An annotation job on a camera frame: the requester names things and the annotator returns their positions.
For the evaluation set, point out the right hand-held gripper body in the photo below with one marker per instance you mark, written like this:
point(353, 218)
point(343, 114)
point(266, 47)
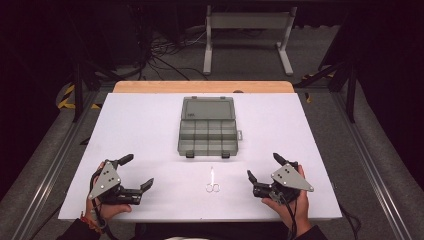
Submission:
point(288, 179)

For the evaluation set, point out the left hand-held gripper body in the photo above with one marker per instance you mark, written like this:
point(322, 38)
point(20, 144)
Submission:
point(106, 180)

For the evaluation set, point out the person's left hand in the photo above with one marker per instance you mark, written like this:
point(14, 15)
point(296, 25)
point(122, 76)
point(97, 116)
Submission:
point(111, 210)

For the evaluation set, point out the person's right hand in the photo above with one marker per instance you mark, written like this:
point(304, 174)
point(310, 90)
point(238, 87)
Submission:
point(300, 208)

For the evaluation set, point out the white board sheet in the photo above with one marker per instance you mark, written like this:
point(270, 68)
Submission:
point(150, 133)

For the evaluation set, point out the small silver scissors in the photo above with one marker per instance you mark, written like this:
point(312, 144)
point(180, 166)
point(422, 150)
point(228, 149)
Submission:
point(212, 185)

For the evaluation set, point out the grey plastic compartment box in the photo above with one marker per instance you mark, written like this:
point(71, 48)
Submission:
point(207, 128)

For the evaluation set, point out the yellow black hazard tape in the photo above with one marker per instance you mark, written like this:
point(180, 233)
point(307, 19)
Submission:
point(68, 97)

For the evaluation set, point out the black stand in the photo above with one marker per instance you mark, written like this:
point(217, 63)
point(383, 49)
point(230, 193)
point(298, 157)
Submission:
point(348, 76)
point(78, 86)

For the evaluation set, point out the aluminium floor rail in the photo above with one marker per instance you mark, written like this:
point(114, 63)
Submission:
point(50, 173)
point(373, 166)

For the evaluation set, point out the white metal stand frame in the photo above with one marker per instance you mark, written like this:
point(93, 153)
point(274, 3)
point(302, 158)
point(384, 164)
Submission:
point(248, 20)

